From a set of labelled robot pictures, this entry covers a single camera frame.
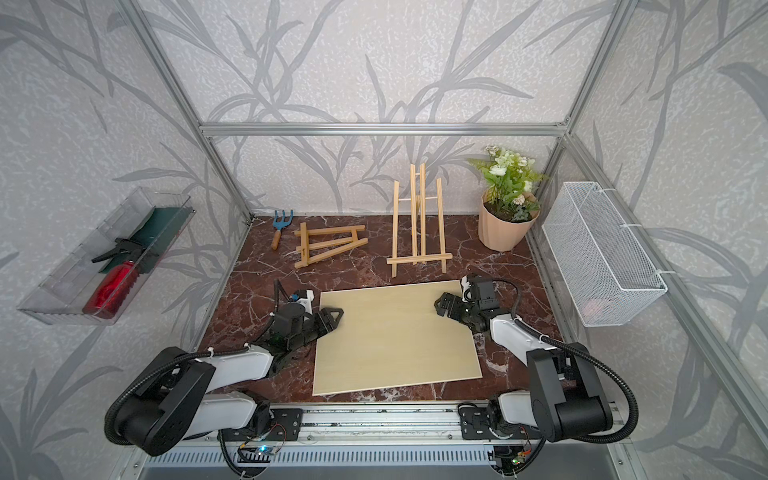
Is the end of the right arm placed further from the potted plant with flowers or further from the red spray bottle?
the red spray bottle

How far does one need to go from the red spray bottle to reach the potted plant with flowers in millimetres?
927

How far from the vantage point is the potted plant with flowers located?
3.09ft

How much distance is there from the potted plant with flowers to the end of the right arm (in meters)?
0.25

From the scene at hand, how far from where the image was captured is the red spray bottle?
564 mm

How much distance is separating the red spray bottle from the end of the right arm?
719 mm

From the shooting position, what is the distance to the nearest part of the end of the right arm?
2.21ft

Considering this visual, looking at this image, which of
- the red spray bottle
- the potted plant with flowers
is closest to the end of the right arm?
the potted plant with flowers
